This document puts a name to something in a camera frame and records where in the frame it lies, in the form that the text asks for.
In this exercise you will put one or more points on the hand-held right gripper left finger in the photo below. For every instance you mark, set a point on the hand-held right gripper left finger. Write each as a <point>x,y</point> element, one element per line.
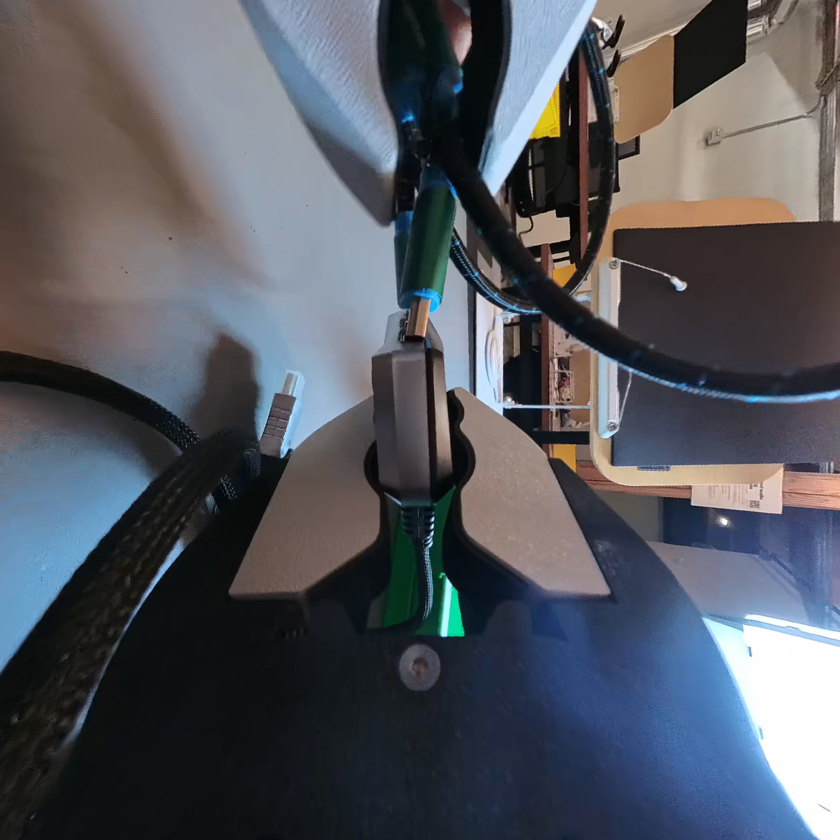
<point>308,525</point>

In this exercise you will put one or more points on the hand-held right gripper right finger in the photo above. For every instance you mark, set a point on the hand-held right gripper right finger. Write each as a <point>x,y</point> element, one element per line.
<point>531,518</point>

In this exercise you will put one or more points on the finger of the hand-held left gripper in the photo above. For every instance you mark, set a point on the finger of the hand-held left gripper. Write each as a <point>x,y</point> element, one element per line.
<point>328,79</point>
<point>538,65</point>

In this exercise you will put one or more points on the green plastic bin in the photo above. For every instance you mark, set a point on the green plastic bin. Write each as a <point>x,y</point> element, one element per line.
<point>400,577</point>

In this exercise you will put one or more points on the black silver adapter hub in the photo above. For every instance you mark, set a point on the black silver adapter hub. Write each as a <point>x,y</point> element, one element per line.
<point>403,420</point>

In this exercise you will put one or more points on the person's left hand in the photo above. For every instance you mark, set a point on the person's left hand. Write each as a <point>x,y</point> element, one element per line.
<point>458,26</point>

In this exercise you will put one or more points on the wooden chair black backrest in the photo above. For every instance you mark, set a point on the wooden chair black backrest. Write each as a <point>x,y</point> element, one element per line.
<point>709,52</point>

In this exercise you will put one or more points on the white paper notice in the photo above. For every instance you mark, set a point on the white paper notice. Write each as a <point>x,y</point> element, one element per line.
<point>735,492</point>

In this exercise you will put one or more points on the white metal stand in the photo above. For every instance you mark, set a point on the white metal stand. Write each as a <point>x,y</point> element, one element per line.
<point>606,295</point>

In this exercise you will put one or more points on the bright white light panel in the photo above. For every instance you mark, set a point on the bright white light panel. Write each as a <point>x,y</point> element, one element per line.
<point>800,709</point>

